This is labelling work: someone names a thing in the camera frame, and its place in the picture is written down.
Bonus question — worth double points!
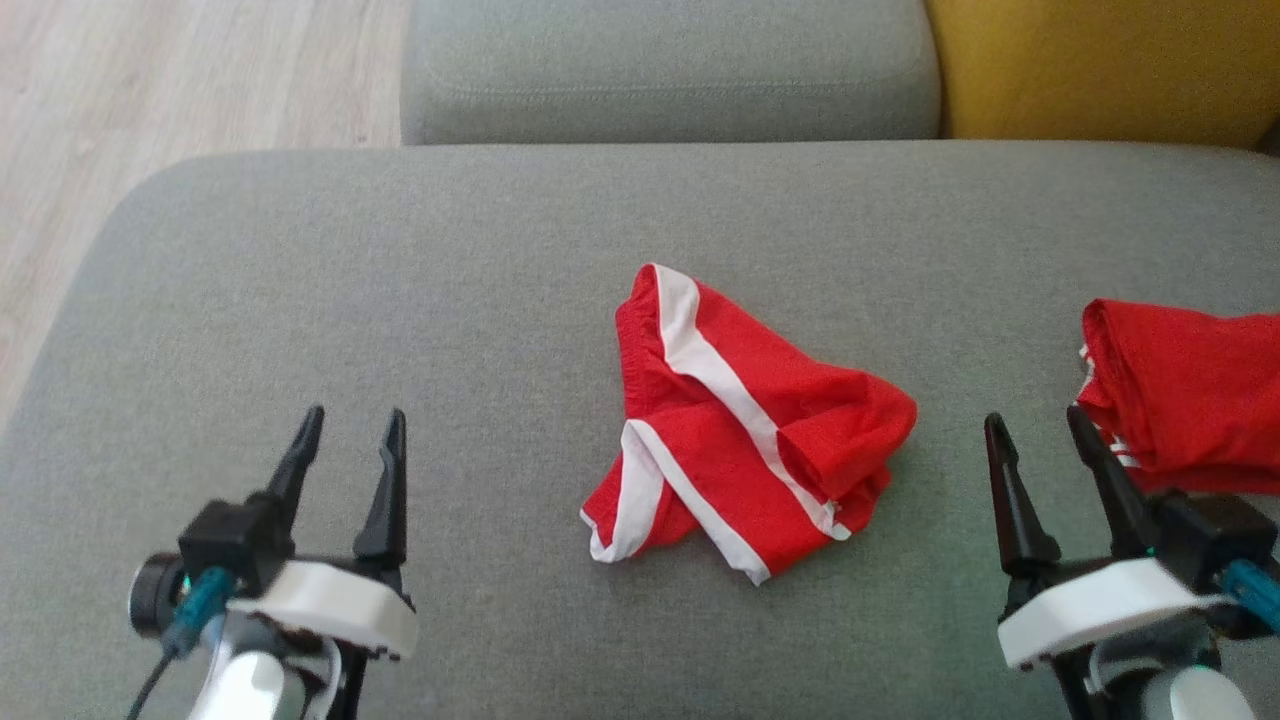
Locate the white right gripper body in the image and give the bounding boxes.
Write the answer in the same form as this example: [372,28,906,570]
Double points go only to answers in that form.
[996,557,1237,672]

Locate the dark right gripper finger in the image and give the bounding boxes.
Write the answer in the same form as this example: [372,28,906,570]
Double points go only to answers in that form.
[983,411,1064,580]
[1066,402,1162,560]

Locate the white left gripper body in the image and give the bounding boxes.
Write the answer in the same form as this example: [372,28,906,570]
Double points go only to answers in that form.
[227,559,420,662]

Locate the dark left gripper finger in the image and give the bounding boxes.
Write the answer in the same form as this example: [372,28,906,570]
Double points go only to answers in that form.
[262,403,326,512]
[352,406,409,567]

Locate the red Bulls 23 jersey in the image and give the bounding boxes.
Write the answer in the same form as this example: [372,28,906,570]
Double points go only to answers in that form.
[1075,298,1280,497]

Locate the red shorts with white stripes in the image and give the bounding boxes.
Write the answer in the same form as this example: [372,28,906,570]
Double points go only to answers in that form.
[579,262,919,588]

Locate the grey sofa seat cushion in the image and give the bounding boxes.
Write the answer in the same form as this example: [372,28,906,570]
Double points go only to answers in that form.
[0,140,1280,720]

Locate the mustard yellow sofa cushion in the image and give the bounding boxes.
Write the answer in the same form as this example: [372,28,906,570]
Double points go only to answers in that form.
[924,0,1280,153]

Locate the grey sofa back cushion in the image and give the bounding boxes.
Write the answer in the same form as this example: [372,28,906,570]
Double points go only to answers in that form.
[400,0,944,147]

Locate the black cable with teal connector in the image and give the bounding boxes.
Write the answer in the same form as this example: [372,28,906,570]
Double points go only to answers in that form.
[124,566,237,720]
[1221,558,1280,637]

